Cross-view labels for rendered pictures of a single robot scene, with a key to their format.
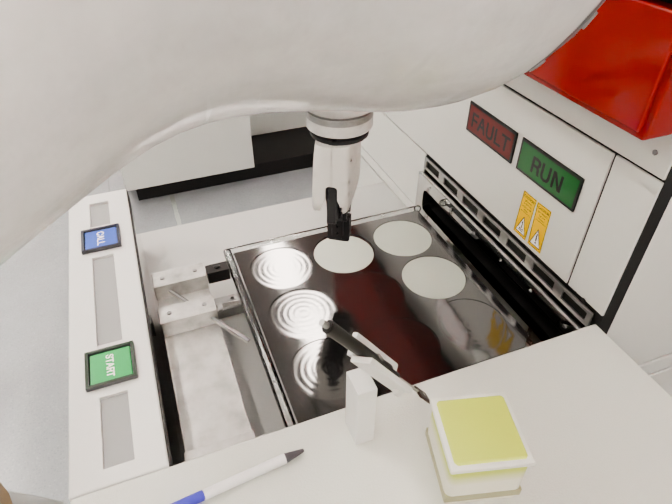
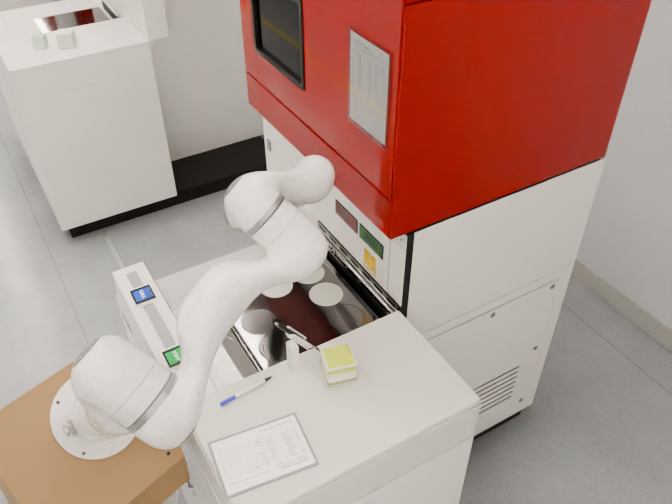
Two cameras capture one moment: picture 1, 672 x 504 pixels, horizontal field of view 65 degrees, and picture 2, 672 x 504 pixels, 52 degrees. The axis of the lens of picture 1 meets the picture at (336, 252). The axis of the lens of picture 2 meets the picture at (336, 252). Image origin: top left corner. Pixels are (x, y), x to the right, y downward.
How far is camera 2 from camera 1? 114 cm
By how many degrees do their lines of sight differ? 7
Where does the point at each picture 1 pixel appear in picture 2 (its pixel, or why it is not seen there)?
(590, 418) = (389, 350)
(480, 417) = (338, 352)
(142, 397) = not seen: hidden behind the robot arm
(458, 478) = (331, 374)
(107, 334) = (167, 343)
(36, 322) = (13, 358)
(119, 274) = (161, 313)
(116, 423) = not seen: hidden behind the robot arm
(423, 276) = (320, 294)
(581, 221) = (386, 264)
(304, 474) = (273, 385)
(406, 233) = not seen: hidden behind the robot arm
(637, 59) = (382, 211)
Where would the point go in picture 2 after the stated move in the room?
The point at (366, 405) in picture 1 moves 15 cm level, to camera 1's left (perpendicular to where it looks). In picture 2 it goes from (295, 354) to (232, 361)
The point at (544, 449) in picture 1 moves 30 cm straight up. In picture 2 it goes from (368, 364) to (373, 275)
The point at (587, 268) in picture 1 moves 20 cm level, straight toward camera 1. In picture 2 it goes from (392, 285) to (365, 335)
